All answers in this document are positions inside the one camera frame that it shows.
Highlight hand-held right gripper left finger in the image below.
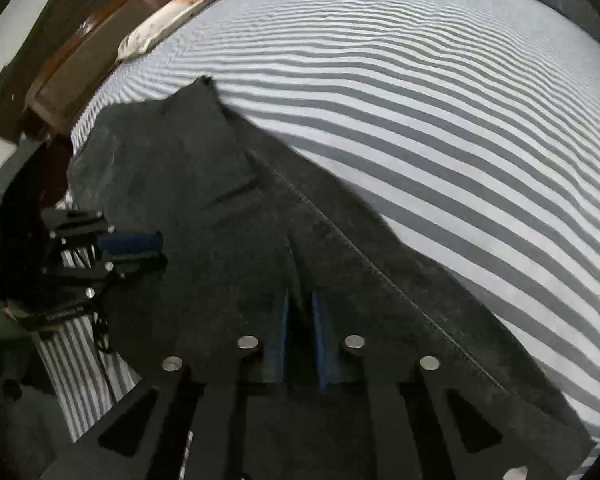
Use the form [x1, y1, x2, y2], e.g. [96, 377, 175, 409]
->
[40, 290, 292, 480]

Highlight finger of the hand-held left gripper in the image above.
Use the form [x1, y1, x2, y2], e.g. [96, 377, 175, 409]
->
[45, 252, 169, 311]
[41, 207, 165, 258]

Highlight grey white striped bedsheet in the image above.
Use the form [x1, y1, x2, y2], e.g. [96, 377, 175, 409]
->
[35, 0, 600, 480]

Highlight floral orange pillow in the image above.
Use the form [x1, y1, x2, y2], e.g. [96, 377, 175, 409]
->
[116, 0, 276, 63]

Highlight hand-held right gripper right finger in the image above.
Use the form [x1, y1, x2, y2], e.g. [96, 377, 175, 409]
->
[311, 290, 530, 480]

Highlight dark grey pants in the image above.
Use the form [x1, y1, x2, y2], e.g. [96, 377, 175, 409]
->
[67, 76, 595, 480]

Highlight dark wooden headboard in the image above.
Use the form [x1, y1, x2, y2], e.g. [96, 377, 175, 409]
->
[0, 0, 207, 161]

